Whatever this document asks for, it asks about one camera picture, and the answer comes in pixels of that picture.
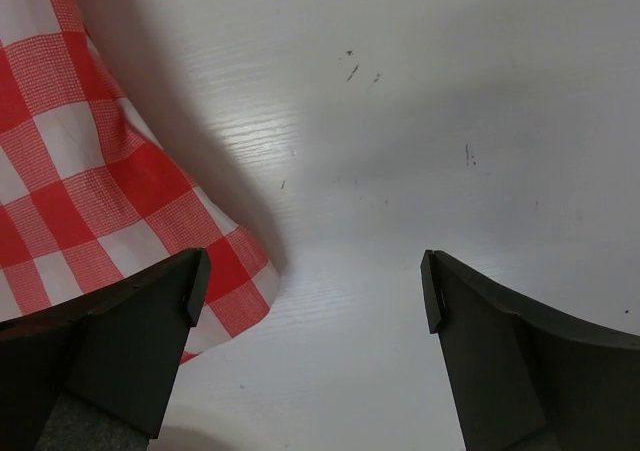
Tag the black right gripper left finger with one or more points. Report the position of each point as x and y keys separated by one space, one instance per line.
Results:
x=97 y=372

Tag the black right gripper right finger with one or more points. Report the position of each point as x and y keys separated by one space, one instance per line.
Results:
x=526 y=376

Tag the red white checkered cloth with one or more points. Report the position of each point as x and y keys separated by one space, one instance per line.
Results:
x=88 y=195

